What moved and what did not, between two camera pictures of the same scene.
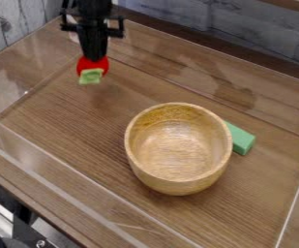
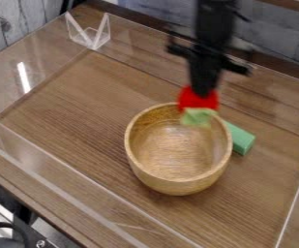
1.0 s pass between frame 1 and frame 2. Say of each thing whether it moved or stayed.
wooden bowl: stayed
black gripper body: moved
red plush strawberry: moved
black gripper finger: moved
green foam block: stayed
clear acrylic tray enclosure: stayed
